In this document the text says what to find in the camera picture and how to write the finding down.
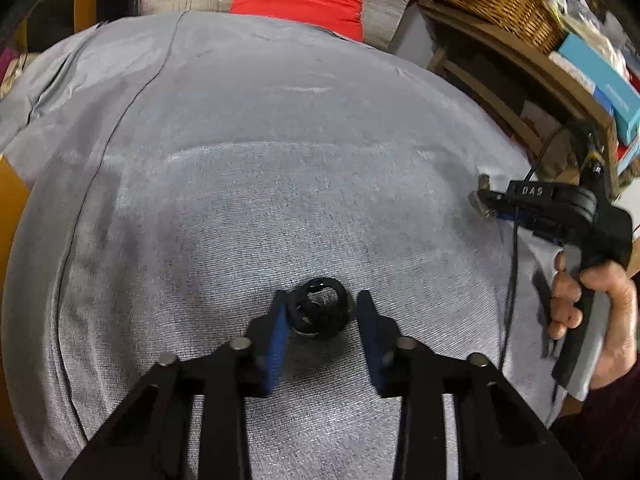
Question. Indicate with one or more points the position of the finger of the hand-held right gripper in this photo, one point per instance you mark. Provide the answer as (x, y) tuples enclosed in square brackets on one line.
[(530, 200)]

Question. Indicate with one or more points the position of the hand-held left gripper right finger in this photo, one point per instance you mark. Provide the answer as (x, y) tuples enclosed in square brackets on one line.
[(370, 340)]

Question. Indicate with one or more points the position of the blue cardboard box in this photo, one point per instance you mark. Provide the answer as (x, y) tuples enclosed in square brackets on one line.
[(600, 75)]

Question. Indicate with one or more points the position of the small olive hair clip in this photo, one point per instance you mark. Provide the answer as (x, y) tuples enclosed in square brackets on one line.
[(480, 202)]

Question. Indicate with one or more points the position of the grey blanket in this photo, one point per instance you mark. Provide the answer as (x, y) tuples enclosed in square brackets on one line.
[(250, 160)]

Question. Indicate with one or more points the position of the orange cardboard box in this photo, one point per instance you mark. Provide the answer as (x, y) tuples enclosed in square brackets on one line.
[(10, 200)]

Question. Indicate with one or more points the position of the wooden shelf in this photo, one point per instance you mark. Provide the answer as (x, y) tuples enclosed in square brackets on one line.
[(505, 52)]

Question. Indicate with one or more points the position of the person's right hand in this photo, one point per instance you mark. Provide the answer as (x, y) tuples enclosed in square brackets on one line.
[(617, 310)]

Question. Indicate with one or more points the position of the person's right forearm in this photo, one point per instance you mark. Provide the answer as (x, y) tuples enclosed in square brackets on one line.
[(610, 420)]

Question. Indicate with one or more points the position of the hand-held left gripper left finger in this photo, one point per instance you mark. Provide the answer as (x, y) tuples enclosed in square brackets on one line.
[(277, 340)]

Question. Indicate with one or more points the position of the white patterned box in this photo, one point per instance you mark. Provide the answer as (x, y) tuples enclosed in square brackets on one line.
[(572, 67)]

